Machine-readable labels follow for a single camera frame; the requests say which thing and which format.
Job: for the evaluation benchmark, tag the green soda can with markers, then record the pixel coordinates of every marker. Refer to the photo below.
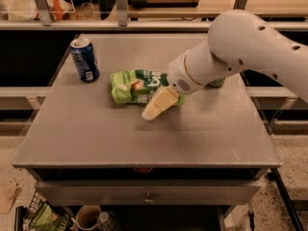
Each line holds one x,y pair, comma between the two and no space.
218,83

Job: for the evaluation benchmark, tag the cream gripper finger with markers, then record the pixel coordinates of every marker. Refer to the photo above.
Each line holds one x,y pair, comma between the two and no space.
163,98

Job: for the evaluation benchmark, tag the black wire basket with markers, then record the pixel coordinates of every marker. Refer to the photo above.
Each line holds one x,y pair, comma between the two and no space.
24,214

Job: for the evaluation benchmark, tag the clear plastic bottle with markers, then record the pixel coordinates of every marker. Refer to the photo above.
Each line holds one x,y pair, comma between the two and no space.
107,222

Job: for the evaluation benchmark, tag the metal shelf rail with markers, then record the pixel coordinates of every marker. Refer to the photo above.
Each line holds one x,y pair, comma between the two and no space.
283,15

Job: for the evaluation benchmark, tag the green snack bag in basket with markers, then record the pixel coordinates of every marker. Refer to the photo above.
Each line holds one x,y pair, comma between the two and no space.
48,219

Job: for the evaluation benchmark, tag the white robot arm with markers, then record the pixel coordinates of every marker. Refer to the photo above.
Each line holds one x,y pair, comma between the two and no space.
236,41

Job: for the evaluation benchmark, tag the white paper cup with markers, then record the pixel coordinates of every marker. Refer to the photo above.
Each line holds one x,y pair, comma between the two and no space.
87,217

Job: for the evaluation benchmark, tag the blue soda can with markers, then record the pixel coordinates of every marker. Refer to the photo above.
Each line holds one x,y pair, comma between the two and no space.
82,52

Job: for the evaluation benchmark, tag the grey table drawer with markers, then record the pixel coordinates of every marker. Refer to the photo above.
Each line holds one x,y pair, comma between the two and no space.
147,192

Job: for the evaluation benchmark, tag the green rice chip bag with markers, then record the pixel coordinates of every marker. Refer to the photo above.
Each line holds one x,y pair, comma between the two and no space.
136,86

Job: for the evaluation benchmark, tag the orange white snack bag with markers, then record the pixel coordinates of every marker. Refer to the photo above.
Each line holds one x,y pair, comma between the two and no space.
28,10

